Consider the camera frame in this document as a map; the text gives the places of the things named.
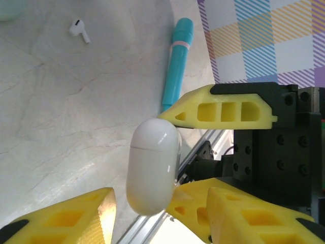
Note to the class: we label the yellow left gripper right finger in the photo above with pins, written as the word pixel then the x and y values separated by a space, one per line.
pixel 254 223

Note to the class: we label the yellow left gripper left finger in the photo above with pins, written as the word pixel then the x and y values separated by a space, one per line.
pixel 63 221

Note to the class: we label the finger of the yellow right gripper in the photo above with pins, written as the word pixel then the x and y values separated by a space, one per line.
pixel 203 97
pixel 188 200

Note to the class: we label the white earbud charging case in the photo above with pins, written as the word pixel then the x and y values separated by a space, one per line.
pixel 152 165

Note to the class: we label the white earbud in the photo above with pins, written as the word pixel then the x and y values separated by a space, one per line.
pixel 76 29

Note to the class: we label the mint green earbud charging case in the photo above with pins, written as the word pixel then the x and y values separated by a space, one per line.
pixel 6 10

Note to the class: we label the teal pen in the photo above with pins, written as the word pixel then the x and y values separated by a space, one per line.
pixel 177 63

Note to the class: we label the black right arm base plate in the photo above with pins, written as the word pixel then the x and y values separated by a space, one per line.
pixel 203 151

